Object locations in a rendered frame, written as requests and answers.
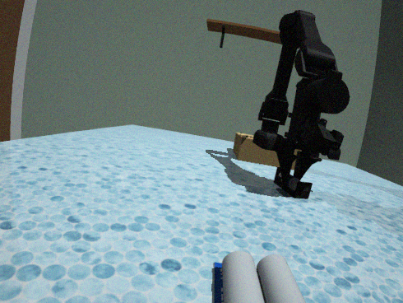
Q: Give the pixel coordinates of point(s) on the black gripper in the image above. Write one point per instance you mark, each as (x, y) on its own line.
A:
(284, 147)

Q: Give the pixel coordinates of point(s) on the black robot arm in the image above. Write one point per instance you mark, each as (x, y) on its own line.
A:
(322, 91)

